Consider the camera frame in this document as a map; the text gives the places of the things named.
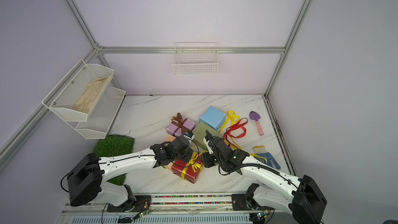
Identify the red gift box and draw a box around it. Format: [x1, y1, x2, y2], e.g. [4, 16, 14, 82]
[171, 152, 204, 184]

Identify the green gift box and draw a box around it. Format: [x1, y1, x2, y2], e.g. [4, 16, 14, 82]
[192, 121, 223, 151]

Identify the yellow ribbon of blue box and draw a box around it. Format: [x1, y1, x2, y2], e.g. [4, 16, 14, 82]
[219, 110, 270, 165]

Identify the light blue gift box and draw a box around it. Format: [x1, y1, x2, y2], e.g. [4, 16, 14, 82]
[200, 106, 227, 131]

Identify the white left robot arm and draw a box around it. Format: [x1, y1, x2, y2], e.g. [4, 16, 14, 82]
[64, 131, 194, 212]

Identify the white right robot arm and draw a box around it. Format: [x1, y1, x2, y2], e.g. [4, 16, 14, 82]
[201, 131, 327, 224]

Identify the orange gift box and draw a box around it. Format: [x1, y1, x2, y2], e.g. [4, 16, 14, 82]
[162, 135, 175, 172]

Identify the purple gift box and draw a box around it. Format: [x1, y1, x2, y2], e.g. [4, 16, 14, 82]
[166, 116, 196, 137]

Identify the brown ribbon on purple box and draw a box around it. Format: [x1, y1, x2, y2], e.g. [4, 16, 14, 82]
[171, 113, 191, 135]

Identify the blue dotted work glove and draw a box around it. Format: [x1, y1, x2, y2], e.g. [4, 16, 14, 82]
[253, 146, 281, 170]

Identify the green artificial grass mat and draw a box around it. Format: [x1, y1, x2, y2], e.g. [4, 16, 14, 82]
[92, 134, 136, 186]

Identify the beige cloth in shelf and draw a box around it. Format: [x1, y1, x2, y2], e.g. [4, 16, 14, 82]
[73, 75, 110, 114]

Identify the white two-tier mesh shelf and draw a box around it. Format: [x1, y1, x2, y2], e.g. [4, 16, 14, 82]
[42, 60, 125, 140]

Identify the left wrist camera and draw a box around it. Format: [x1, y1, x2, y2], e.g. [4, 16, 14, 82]
[183, 131, 195, 141]

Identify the purple trowel pink handle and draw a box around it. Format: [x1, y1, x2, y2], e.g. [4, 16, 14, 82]
[249, 111, 264, 136]

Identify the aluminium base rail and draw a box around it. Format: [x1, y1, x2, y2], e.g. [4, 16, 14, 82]
[55, 191, 324, 224]

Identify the white wire wall basket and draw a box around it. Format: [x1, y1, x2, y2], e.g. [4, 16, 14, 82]
[172, 42, 219, 76]

